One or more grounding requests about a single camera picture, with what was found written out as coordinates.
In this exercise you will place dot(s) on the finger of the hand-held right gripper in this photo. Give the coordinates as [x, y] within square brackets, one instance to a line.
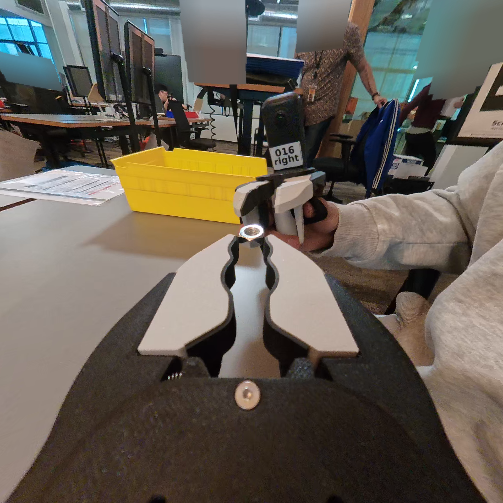
[237, 204]
[292, 194]

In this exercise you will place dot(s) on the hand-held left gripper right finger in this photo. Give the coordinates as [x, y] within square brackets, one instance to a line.
[306, 306]

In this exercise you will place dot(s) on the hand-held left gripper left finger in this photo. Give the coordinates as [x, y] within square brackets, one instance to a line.
[184, 302]

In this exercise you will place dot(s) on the silver hex nut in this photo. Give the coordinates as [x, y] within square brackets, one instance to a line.
[251, 240]

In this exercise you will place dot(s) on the yellow plastic bin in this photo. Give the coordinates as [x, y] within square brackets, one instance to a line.
[177, 188]

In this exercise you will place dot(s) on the person's right forearm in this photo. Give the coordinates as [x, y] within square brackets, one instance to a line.
[412, 228]

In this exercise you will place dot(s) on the wooden standing desk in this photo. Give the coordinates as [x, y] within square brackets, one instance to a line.
[220, 87]

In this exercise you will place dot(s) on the grey desk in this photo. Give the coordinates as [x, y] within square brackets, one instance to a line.
[78, 275]

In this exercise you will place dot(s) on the person's right hand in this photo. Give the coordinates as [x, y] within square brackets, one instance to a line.
[320, 235]

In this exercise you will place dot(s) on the black office chair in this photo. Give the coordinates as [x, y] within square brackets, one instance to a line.
[334, 165]
[180, 118]

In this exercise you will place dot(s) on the stack of blue mats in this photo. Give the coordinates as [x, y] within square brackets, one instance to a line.
[275, 66]

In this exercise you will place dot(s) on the blue striped jacket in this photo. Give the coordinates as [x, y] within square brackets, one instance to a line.
[377, 149]

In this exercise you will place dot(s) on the white cardboard box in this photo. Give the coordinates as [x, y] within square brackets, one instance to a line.
[406, 165]

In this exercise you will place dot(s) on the black flat monitor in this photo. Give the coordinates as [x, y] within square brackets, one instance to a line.
[173, 74]

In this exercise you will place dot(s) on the wooden pillar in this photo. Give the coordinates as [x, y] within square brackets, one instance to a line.
[363, 11]

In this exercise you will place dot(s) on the tall monitor on black pole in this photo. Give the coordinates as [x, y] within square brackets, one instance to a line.
[104, 47]
[137, 63]

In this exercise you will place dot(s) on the laminated instruction sheet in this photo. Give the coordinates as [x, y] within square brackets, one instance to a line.
[59, 184]

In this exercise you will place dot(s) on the long wooden-edged table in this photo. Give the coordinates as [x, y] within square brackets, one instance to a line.
[78, 121]

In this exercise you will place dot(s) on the white marker sign board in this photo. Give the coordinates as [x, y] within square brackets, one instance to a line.
[483, 118]

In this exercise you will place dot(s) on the small framed monitor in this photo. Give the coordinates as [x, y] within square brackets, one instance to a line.
[78, 80]

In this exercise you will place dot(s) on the grey fabric panel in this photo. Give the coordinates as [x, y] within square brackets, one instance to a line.
[17, 157]

